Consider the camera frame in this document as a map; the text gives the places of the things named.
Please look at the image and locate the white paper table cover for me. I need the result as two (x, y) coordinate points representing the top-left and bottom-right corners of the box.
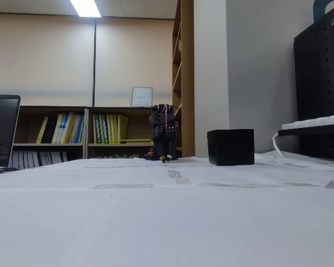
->
(0, 151), (334, 267)

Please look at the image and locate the black pegboard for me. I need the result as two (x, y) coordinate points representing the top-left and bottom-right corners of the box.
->
(293, 1), (334, 161)

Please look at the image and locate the low wooden bookshelf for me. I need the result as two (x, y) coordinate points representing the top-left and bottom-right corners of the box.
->
(86, 106), (156, 160)
(12, 105), (87, 169)

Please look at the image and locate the tall wooden bookshelf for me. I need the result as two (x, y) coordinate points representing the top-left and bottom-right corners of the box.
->
(171, 0), (195, 158)

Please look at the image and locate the red white servo cable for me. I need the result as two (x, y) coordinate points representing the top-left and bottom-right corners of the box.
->
(160, 105), (169, 130)

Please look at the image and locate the ceiling light panel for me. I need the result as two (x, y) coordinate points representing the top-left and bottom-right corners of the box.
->
(69, 0), (103, 18)

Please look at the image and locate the white power cable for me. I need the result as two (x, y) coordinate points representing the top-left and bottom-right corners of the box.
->
(272, 132), (284, 158)

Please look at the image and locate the dark blue object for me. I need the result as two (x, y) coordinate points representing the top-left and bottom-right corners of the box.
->
(313, 0), (334, 23)

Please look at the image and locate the black laptop screen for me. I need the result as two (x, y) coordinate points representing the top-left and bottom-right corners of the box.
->
(0, 94), (22, 169)

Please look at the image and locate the black wall conduit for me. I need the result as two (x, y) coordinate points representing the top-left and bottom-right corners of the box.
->
(92, 17), (97, 108)

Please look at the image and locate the black box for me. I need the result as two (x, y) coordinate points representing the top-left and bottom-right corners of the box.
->
(207, 128), (256, 166)

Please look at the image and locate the yellow ring binder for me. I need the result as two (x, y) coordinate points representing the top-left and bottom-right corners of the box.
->
(117, 113), (130, 145)

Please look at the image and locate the yellow book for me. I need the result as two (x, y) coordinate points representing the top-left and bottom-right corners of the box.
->
(35, 116), (50, 145)

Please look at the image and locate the white framed certificate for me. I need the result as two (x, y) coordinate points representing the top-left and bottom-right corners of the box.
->
(131, 87), (154, 108)

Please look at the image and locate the white power strip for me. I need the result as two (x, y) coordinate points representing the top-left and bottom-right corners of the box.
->
(281, 113), (334, 131)

